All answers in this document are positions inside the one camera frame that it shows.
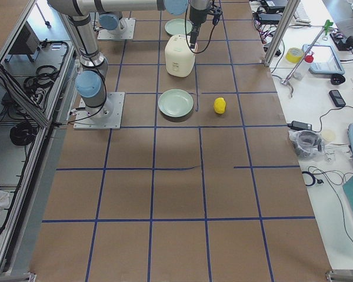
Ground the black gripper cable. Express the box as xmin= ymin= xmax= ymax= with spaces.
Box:
xmin=185 ymin=0 xmax=222 ymax=55

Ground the aluminium frame post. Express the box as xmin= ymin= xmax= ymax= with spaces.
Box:
xmin=263 ymin=0 xmax=300 ymax=66

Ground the yellow tape roll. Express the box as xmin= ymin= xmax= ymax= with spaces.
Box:
xmin=285 ymin=48 xmax=304 ymax=63

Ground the metal grabber tool green handle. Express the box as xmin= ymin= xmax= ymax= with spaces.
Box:
xmin=280 ymin=19 xmax=334 ymax=97

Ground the teach pendant blue grey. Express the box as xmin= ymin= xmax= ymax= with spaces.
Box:
xmin=308 ymin=45 xmax=345 ymax=75

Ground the yellow lemon toy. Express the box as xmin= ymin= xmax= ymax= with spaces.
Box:
xmin=213 ymin=97 xmax=227 ymax=115

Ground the pale green plate far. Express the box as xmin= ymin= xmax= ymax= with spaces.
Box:
xmin=165 ymin=19 xmax=192 ymax=36

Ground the cream white rice cooker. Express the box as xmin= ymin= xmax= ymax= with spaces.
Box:
xmin=165 ymin=34 xmax=195 ymax=78

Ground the black remote device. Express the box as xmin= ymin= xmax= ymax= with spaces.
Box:
xmin=329 ymin=90 xmax=346 ymax=108

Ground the pale green plate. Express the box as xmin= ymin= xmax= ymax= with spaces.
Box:
xmin=165 ymin=19 xmax=192 ymax=36
xmin=158 ymin=89 xmax=194 ymax=118

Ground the black power adapter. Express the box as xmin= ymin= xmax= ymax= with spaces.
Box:
xmin=287 ymin=120 xmax=312 ymax=131

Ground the pale green plate near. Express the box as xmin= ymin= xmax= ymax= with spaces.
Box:
xmin=158 ymin=89 xmax=194 ymax=118

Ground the black coiled cable floor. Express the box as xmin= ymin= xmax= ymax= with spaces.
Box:
xmin=9 ymin=122 xmax=35 ymax=146

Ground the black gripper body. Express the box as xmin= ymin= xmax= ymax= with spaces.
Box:
xmin=189 ymin=0 xmax=209 ymax=26

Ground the plastic bag with cables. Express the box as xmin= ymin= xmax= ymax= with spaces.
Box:
xmin=288 ymin=130 xmax=325 ymax=160

